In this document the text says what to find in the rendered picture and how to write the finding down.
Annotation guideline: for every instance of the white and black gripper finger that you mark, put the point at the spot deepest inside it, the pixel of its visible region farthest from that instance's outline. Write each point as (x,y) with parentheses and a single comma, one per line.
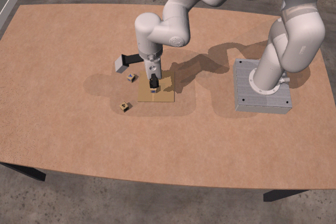
(154,81)

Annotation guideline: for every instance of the tan flat square mat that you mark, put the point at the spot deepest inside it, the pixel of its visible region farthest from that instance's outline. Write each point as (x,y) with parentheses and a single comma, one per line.
(165,91)

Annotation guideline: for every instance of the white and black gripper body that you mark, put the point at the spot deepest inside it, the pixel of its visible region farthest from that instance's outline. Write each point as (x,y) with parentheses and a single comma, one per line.
(153,67)

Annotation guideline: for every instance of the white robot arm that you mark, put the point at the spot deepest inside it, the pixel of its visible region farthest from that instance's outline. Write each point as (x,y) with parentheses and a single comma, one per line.
(297,36)

